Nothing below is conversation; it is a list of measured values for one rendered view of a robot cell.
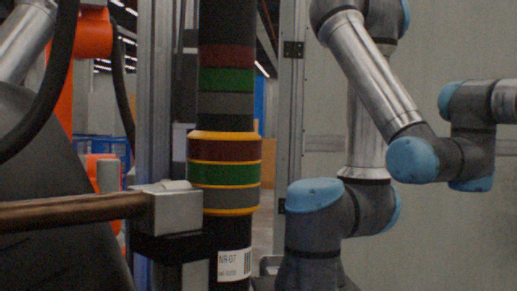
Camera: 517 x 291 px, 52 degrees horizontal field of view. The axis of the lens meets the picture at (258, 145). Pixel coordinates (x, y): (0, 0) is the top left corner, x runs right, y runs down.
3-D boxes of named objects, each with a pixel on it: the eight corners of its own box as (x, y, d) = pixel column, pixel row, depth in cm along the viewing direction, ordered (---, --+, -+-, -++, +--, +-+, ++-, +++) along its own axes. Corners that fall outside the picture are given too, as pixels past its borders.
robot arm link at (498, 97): (516, 77, 90) (488, 81, 85) (544, 76, 86) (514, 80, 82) (517, 121, 91) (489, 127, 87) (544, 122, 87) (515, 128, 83)
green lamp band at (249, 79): (221, 90, 28) (221, 67, 28) (184, 90, 31) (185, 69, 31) (266, 93, 31) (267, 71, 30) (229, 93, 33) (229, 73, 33)
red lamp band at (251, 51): (221, 65, 28) (222, 42, 28) (185, 68, 31) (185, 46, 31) (267, 69, 30) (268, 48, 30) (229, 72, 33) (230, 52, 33)
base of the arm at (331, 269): (268, 280, 117) (270, 235, 116) (335, 279, 119) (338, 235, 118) (281, 305, 102) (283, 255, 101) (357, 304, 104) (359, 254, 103)
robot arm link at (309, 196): (271, 241, 111) (274, 176, 110) (321, 234, 119) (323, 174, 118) (308, 255, 101) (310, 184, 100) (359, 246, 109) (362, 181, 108)
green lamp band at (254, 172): (217, 188, 28) (217, 165, 28) (170, 179, 31) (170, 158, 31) (276, 182, 31) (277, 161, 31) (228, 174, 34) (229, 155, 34)
